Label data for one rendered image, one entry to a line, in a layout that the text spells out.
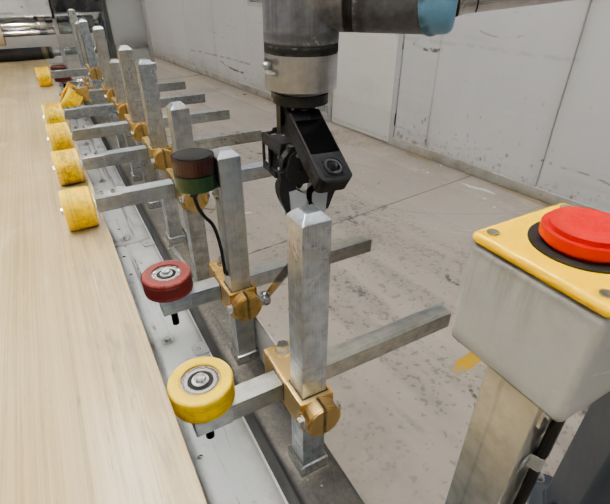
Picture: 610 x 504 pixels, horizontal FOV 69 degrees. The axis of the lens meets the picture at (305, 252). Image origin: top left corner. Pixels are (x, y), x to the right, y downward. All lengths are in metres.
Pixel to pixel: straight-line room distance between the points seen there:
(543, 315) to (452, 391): 1.61
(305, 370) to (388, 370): 1.29
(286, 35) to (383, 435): 1.36
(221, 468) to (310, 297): 0.44
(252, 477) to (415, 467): 0.86
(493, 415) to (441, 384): 1.54
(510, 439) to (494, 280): 0.11
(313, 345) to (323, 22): 0.37
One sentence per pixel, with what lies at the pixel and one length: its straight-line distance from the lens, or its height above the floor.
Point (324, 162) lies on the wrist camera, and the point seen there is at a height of 1.14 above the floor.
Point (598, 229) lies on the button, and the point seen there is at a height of 1.23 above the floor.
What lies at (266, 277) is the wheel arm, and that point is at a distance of 0.83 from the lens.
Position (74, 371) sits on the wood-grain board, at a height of 0.90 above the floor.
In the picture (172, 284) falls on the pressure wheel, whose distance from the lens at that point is 0.74.
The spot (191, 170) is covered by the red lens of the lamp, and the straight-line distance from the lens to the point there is 0.63.
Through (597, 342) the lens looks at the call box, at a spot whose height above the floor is 1.20.
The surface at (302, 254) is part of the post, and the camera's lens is 0.45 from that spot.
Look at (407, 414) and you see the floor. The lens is 1.72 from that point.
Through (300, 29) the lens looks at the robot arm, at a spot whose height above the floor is 1.28.
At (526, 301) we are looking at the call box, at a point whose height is 1.20.
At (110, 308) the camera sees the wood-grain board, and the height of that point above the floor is 0.90.
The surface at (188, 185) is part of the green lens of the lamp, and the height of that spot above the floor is 1.08.
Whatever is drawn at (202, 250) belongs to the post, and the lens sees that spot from 1.00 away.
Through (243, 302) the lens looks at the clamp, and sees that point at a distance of 0.75.
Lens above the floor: 1.33
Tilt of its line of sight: 32 degrees down
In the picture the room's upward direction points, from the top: straight up
